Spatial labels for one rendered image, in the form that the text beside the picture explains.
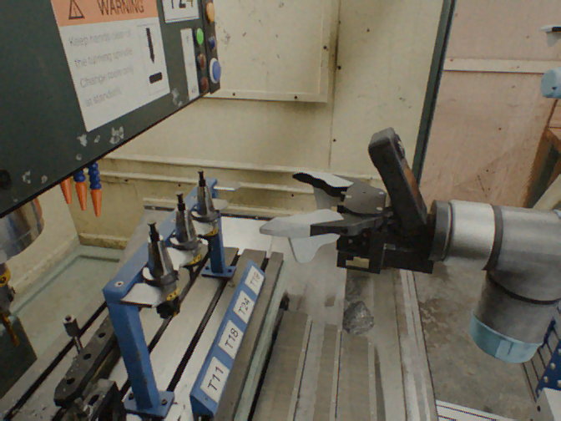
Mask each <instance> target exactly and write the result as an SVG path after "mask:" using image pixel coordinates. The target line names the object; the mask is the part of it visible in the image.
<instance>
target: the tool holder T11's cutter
mask: <svg viewBox="0 0 561 421"><path fill-rule="evenodd" d="M181 305H182V304H180V302H179V296H178V295H177V296H176V297H175V299H174V300H173V301H172V302H167V303H160V304H159V305H158V306H157V307H156V312H157V314H159V318H163V319H168V318H169V316H172V315H173V317H176V316H177V315H178V314H179V313H180V311H179V309H180V308H181Z"/></svg>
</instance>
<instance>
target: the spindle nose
mask: <svg viewBox="0 0 561 421"><path fill-rule="evenodd" d="M42 214H43V209H41V206H40V203H39V200H38V197H37V198H35V199H34V200H31V201H29V202H28V203H26V204H25V205H23V206H21V208H19V209H18V210H15V211H14V212H12V213H11V214H9V215H7V216H4V217H3V218H2V219H0V265H2V264H3V263H5V262H6V261H8V260H10V259H12V258H13V257H15V256H16V255H18V254H20V253H22V252H23V251H25V250H26V249H27V248H29V247H30V245H32V244H33V243H34V242H35V241H36V240H37V238H38V237H39V236H40V234H41V233H42V231H43V230H44V226H45V220H44V218H43V216H42Z"/></svg>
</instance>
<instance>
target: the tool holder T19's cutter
mask: <svg viewBox="0 0 561 421"><path fill-rule="evenodd" d="M0 321H1V322H2V324H3V326H4V327H5V328H6V331H7V334H8V336H10V340H11V342H12V343H13V344H14V346H18V345H19V344H20V341H19V338H18V335H17V334H15V332H14V329H13V326H12V325H11V322H10V320H9V319H8V315H7V313H6V311H5V312H3V313H1V314H0Z"/></svg>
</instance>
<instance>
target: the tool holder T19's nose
mask: <svg viewBox="0 0 561 421"><path fill-rule="evenodd" d="M15 294H16V292H15V290H14V288H13V287H11V286H9V285H8V284H6V285H5V286H4V287H2V288H0V314H1V313H3V312H5V311H6V310H7V309H8V308H9V307H10V305H11V303H13V301H14V299H15Z"/></svg>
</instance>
